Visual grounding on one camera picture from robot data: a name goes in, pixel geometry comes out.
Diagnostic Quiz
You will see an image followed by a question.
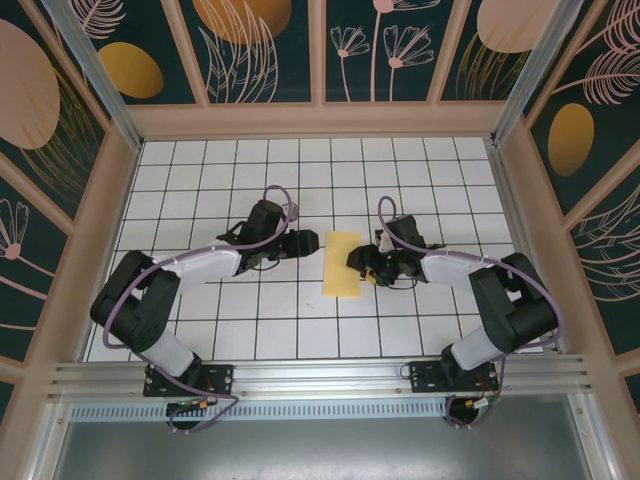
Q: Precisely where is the grey sheet metal panel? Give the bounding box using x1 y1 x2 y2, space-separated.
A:
49 419 596 480

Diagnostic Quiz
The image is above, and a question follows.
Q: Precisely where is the long aluminium mounting rail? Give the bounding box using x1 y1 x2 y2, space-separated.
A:
47 353 597 401

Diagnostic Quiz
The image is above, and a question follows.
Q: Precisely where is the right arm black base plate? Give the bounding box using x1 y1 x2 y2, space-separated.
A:
408 359 499 395

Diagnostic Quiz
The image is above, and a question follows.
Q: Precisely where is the aluminium table side rail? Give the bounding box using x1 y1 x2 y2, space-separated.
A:
487 139 562 357

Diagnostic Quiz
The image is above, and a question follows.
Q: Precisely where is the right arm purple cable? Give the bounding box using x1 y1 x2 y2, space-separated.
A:
377 195 560 431

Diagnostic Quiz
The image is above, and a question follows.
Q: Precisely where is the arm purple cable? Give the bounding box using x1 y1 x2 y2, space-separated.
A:
102 184 296 436
377 195 560 431

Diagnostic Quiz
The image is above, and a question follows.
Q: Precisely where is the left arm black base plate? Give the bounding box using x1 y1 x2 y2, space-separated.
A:
143 363 236 399

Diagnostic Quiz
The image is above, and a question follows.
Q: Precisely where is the slotted grey cable duct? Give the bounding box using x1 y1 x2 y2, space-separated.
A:
69 403 454 422

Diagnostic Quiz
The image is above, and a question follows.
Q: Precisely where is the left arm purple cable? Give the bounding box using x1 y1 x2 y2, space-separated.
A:
102 184 296 436

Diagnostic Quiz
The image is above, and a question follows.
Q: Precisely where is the aluminium corner post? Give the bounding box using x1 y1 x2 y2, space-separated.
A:
41 0 145 152
492 0 587 147

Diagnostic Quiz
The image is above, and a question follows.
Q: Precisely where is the aluminium frame bar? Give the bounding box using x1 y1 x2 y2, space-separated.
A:
30 401 74 480
568 394 614 480

